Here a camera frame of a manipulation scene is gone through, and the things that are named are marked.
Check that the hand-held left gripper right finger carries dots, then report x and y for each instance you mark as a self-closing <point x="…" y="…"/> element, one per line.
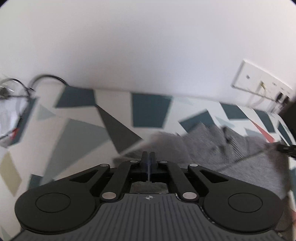
<point x="151" y="166"/>

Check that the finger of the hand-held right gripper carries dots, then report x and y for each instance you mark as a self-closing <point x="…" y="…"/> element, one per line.
<point x="288" y="149"/>

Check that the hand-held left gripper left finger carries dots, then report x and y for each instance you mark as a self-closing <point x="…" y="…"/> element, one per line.
<point x="144" y="166"/>

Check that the grey knitted sweater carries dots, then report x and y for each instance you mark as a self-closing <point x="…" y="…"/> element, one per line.
<point x="203" y="143"/>

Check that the black chair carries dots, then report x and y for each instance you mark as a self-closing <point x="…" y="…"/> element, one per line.
<point x="290" y="115"/>

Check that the black plug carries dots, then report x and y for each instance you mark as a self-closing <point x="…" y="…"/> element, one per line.
<point x="280" y="97"/>
<point x="286" y="98"/>

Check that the geometric patterned tablecloth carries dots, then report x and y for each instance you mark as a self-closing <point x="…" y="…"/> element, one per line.
<point x="148" y="109"/>

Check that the clear plastic bag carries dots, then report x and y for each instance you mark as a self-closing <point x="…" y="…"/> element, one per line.
<point x="8" y="115"/>

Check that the white wall socket panel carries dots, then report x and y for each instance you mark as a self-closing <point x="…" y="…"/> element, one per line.
<point x="249" y="76"/>

